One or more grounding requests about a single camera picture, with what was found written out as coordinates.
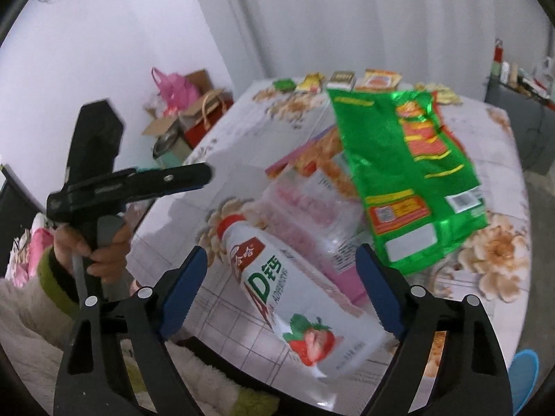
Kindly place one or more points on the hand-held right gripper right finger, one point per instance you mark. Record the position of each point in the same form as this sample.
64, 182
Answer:
383, 294

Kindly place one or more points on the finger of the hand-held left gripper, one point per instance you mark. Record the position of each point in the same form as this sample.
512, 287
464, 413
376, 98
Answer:
173, 178

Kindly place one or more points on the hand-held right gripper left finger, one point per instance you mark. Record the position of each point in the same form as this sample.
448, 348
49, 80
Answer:
182, 294

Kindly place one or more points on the white strawberry drink bottle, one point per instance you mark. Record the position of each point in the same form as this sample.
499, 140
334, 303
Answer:
295, 294

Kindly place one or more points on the green foil snack bag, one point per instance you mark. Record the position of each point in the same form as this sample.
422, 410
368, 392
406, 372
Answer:
390, 173

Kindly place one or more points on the blue plastic wastebasket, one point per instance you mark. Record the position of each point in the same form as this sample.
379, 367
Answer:
524, 377

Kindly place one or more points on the person's left forearm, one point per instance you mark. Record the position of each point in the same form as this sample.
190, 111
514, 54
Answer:
26, 307

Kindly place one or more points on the person's left hand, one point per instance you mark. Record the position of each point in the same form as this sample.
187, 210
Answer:
110, 264

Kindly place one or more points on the open cardboard box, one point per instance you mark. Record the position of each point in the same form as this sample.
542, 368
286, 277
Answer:
167, 121

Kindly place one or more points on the pink plastic bag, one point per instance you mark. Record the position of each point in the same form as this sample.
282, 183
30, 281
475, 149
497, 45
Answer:
173, 89

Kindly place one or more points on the pink box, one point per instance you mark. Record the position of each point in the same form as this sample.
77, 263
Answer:
312, 221

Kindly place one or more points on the pink printed blanket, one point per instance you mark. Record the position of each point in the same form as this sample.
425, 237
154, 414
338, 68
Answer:
34, 251

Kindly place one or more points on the small green packet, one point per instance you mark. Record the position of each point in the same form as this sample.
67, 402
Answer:
284, 84

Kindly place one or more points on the small yellow packet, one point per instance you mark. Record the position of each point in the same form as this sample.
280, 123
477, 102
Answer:
310, 83

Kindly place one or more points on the small white brown box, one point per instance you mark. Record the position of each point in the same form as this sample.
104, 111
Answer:
341, 80

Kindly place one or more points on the crumpled yellow packet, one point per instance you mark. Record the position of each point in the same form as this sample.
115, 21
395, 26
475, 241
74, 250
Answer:
438, 93

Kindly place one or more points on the orange snack packet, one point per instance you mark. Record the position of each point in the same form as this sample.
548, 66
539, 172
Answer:
379, 80

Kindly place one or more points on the grey cabinet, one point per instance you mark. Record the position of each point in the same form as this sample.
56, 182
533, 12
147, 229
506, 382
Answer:
524, 121

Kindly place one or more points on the white curtain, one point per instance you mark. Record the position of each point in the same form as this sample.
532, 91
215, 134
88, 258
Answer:
347, 17

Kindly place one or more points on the small white bottle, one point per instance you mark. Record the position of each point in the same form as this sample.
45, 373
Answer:
505, 71

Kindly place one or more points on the red thermos bottle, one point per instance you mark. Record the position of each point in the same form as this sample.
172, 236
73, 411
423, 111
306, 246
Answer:
499, 52

